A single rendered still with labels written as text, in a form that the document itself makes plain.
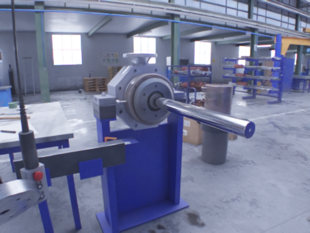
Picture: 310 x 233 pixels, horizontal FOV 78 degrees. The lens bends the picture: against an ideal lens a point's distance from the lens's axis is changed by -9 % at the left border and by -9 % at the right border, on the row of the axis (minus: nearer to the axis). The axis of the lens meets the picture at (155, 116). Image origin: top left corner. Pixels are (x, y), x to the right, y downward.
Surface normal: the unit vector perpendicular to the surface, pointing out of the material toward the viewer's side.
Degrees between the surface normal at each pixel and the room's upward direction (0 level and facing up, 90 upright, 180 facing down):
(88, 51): 90
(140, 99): 90
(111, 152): 90
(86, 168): 90
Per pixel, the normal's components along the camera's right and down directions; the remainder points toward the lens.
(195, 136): -0.66, 0.18
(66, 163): 0.48, 0.21
